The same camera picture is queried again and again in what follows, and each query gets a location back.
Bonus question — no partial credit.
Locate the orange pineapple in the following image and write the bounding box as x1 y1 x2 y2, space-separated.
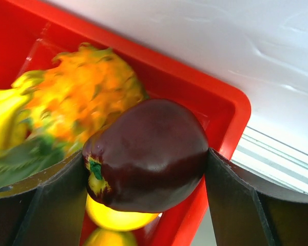
0 43 148 189

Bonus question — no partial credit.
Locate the dark purple plum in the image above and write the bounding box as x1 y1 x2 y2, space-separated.
82 99 209 213

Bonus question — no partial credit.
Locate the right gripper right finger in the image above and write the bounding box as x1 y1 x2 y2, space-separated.
205 148 308 245

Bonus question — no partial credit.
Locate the yellow lemon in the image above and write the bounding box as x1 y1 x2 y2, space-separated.
85 194 161 232

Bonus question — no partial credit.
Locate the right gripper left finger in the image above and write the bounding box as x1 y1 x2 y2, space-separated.
0 151 87 245

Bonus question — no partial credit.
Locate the yellow banana bunch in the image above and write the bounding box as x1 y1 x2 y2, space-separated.
0 89 32 155

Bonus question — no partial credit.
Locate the red plastic tray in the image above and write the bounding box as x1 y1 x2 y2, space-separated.
0 1 251 245

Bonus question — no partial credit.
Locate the red green yellow mango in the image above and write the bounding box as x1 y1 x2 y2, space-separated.
83 228 138 246

